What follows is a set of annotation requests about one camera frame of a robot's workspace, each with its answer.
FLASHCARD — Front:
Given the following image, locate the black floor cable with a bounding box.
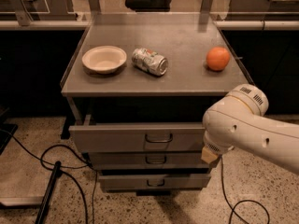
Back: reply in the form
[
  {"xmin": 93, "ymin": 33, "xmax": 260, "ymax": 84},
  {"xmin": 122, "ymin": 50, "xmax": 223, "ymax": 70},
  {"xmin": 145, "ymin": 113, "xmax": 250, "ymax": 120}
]
[
  {"xmin": 220, "ymin": 157, "xmax": 271, "ymax": 224},
  {"xmin": 0, "ymin": 128, "xmax": 99, "ymax": 224}
]

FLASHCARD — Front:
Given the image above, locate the white horizontal rail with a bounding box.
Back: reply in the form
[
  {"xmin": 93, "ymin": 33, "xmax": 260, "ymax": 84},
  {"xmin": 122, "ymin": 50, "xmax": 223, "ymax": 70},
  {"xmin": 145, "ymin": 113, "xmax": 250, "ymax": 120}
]
[{"xmin": 0, "ymin": 21, "xmax": 299, "ymax": 31}]

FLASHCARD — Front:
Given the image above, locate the grey drawer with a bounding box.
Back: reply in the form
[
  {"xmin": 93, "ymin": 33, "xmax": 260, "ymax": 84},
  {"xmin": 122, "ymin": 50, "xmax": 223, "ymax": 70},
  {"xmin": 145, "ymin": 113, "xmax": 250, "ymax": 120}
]
[
  {"xmin": 89, "ymin": 152, "xmax": 219, "ymax": 170},
  {"xmin": 69, "ymin": 121, "xmax": 205, "ymax": 153},
  {"xmin": 99, "ymin": 174, "xmax": 210, "ymax": 192}
]

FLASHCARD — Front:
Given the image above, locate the grey bottom drawer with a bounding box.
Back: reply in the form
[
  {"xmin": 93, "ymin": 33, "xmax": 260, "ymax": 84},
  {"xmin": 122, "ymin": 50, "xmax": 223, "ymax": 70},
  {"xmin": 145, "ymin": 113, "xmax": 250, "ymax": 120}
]
[{"xmin": 99, "ymin": 174, "xmax": 210, "ymax": 192}]

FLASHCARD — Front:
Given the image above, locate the grey middle drawer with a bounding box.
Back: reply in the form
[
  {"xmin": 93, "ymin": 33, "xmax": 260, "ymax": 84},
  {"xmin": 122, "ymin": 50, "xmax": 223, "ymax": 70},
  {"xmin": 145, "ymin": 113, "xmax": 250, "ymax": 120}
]
[{"xmin": 89, "ymin": 152, "xmax": 219, "ymax": 170}]

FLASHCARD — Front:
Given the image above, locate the orange fruit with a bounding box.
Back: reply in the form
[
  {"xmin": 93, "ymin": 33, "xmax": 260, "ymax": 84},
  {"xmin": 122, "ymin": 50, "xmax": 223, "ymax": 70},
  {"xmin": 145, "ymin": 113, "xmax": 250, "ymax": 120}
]
[{"xmin": 206, "ymin": 47, "xmax": 230, "ymax": 71}]

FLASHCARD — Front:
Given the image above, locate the crushed soda can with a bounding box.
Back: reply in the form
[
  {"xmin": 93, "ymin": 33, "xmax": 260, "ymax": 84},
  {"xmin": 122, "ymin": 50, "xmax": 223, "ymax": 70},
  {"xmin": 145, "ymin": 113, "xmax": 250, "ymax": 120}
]
[{"xmin": 132, "ymin": 48, "xmax": 168, "ymax": 77}]

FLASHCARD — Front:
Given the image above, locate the black floor bar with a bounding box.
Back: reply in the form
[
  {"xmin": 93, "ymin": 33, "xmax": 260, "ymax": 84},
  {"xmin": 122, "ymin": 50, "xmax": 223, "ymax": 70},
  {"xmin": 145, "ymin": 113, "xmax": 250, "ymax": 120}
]
[{"xmin": 35, "ymin": 161, "xmax": 61, "ymax": 224}]

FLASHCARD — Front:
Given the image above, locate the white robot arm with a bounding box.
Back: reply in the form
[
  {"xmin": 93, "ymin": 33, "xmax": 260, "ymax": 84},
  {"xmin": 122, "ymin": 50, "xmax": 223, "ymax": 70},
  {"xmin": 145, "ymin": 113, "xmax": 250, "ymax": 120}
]
[{"xmin": 202, "ymin": 84, "xmax": 299, "ymax": 175}]

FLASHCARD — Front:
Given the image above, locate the black floor cable right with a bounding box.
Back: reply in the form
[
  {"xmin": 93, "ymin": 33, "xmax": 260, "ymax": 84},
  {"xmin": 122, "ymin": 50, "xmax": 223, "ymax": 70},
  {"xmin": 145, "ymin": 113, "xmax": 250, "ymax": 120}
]
[{"xmin": 220, "ymin": 157, "xmax": 271, "ymax": 224}]

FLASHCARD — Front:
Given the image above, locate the white paper bowl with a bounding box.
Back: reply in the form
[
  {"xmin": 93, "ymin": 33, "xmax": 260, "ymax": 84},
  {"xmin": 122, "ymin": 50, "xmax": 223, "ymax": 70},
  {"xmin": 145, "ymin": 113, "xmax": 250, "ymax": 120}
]
[{"xmin": 82, "ymin": 46, "xmax": 127, "ymax": 75}]

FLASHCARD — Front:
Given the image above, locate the grey metal drawer cabinet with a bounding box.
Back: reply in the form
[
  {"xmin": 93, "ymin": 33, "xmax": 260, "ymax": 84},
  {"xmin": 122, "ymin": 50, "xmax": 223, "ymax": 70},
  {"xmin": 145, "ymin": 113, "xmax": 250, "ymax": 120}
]
[{"xmin": 62, "ymin": 13, "xmax": 250, "ymax": 192}]

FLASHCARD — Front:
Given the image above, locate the black floor cable left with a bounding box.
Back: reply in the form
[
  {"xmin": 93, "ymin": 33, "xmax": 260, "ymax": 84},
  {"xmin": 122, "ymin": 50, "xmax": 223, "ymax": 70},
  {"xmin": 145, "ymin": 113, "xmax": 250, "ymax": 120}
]
[{"xmin": 0, "ymin": 128, "xmax": 99, "ymax": 224}]

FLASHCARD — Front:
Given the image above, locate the grey top drawer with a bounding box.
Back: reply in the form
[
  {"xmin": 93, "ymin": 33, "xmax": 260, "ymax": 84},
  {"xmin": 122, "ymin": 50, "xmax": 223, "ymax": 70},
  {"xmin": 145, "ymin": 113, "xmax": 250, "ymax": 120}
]
[{"xmin": 69, "ymin": 121, "xmax": 205, "ymax": 153}]

